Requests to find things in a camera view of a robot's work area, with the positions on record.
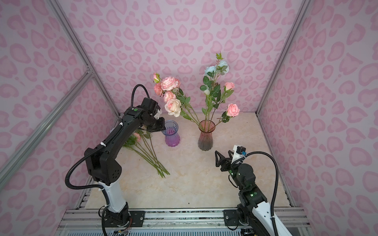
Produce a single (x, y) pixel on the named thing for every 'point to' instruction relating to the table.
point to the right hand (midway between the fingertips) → (221, 152)
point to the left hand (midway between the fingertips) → (167, 127)
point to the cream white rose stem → (141, 142)
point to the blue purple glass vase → (172, 138)
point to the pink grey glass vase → (205, 139)
